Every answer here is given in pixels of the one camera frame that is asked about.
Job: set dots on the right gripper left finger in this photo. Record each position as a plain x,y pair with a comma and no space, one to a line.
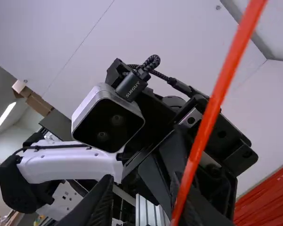
96,207

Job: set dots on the silver rails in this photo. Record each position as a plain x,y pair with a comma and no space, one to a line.
147,212

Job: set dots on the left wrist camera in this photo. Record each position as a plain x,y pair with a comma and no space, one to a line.
108,124

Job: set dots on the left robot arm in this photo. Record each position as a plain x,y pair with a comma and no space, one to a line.
68,162

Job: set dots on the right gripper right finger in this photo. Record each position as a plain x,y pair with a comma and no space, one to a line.
197,212

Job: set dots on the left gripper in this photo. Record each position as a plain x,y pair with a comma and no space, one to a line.
226,141

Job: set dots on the ceiling light strip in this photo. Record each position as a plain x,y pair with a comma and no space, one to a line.
2,117

